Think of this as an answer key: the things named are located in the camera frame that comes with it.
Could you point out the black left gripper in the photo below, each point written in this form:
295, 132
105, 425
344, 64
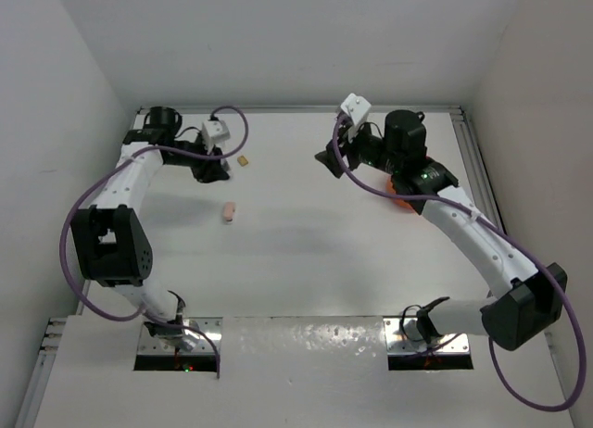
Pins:
359, 150

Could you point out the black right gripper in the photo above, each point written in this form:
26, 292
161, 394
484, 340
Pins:
215, 153

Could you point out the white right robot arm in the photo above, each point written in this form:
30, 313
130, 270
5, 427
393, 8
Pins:
111, 245

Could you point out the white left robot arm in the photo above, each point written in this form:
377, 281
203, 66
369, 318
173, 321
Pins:
523, 302

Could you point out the tan small eraser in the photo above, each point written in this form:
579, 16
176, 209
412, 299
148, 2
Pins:
242, 160

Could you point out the pink mini stapler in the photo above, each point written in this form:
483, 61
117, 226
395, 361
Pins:
228, 212

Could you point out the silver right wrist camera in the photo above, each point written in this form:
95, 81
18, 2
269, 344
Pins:
215, 133

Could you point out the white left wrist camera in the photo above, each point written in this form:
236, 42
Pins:
356, 108

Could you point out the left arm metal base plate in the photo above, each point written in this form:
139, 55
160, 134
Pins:
156, 340

